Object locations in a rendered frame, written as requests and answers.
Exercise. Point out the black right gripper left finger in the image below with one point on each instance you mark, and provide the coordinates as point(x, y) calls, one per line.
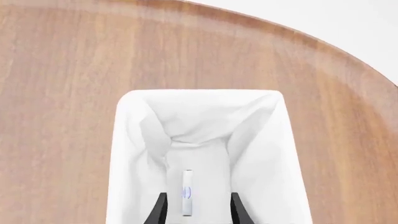
point(159, 211)

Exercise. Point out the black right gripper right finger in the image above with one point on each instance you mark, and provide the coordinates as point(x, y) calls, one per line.
point(239, 211)

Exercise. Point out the white cream cheese box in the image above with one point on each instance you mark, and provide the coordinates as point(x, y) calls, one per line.
point(186, 191)

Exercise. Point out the white cloth-lined basket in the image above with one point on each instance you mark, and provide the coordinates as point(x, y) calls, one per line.
point(202, 130)

